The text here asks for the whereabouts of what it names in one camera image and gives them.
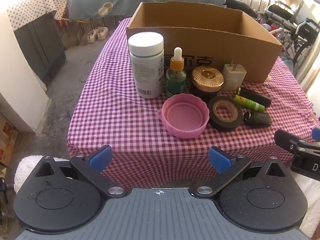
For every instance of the brown cardboard box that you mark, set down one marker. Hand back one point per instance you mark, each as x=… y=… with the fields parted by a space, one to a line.
x=190 y=45

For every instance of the black jar with gold lid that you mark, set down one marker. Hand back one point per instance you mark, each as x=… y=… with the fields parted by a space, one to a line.
x=207 y=80

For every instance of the white fluffy cloth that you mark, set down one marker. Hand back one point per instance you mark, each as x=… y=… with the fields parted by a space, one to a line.
x=27 y=172

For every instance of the black car key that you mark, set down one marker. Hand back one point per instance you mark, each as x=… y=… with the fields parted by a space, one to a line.
x=260 y=118

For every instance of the black wheelchair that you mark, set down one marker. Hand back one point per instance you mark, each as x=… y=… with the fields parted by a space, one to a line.
x=295 y=27

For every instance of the white plastic bottle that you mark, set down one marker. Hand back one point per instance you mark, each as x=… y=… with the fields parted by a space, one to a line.
x=147 y=65

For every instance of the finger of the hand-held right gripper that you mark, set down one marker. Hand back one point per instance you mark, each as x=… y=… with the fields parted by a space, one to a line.
x=285 y=138
x=317 y=133

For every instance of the black cylindrical tube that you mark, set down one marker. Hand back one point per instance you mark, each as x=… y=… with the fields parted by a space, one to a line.
x=255 y=96

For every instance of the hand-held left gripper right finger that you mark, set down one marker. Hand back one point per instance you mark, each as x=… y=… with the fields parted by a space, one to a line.
x=220 y=161

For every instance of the black tape roll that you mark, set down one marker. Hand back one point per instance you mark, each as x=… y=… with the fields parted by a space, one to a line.
x=225 y=113

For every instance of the colourful printed carton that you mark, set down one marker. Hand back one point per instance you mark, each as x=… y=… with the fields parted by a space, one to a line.
x=7 y=142

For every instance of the beige platform shoe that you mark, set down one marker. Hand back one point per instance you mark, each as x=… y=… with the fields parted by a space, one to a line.
x=92 y=36
x=103 y=32

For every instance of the white plug charger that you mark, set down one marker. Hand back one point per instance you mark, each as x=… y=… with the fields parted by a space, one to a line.
x=233 y=76

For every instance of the dark grey cabinet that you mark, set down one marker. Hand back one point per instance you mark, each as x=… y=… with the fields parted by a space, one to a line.
x=40 y=45

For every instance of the purple checkered tablecloth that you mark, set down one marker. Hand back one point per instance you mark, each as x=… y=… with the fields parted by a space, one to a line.
x=120 y=120

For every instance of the black padded seat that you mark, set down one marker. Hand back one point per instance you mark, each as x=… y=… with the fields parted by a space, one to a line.
x=240 y=5

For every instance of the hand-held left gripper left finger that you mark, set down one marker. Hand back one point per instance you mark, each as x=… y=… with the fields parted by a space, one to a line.
x=100 y=158

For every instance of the white polka dot cloth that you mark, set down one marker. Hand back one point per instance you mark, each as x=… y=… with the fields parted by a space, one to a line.
x=32 y=5

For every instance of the small green tube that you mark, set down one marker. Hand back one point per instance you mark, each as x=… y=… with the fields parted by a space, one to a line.
x=248 y=103

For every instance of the glass dropper bottle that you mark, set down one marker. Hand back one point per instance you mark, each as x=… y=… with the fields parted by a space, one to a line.
x=175 y=77

